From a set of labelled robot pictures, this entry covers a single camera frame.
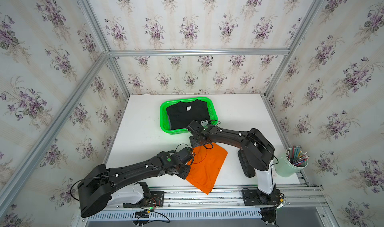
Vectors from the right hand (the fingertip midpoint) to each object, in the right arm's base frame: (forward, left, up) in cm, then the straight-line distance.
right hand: (197, 141), depth 92 cm
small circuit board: (-38, +27, -3) cm, 46 cm away
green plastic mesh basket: (+13, +22, +4) cm, 26 cm away
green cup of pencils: (-13, -50, +8) cm, 53 cm away
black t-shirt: (+20, +12, +2) cm, 24 cm away
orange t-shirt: (-16, -5, 0) cm, 17 cm away
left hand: (-20, +5, +2) cm, 21 cm away
